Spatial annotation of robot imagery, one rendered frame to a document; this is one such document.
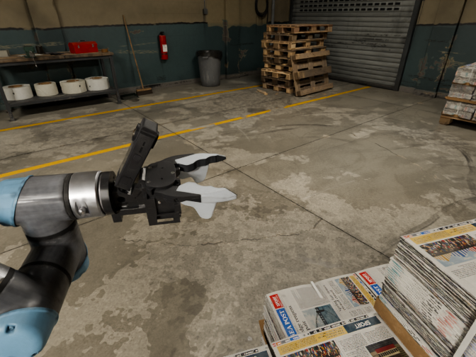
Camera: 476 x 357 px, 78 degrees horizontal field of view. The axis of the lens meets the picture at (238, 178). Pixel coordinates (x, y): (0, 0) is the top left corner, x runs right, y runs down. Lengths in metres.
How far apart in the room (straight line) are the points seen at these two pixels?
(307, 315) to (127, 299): 1.20
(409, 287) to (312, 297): 0.48
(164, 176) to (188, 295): 1.49
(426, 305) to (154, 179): 0.57
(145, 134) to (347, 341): 0.62
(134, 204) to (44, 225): 0.13
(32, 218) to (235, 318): 1.43
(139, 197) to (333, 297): 0.84
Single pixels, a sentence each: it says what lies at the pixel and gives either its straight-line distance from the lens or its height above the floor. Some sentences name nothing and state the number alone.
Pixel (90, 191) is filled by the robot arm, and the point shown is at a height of 1.24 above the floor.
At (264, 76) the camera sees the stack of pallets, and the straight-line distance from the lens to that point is 7.00.
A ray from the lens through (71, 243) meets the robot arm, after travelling 0.57.
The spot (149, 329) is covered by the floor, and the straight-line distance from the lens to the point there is 1.84.
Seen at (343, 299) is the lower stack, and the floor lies 0.60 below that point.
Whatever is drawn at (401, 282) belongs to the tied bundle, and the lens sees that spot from 0.76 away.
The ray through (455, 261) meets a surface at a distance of 0.70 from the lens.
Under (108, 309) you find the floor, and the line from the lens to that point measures 1.98.
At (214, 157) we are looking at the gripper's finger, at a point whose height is 1.24.
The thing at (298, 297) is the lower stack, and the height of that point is 0.60.
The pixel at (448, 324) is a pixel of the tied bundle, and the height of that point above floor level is 0.98.
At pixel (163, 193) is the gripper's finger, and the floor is 1.24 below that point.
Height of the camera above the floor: 1.47
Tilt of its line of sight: 29 degrees down
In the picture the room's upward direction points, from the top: straight up
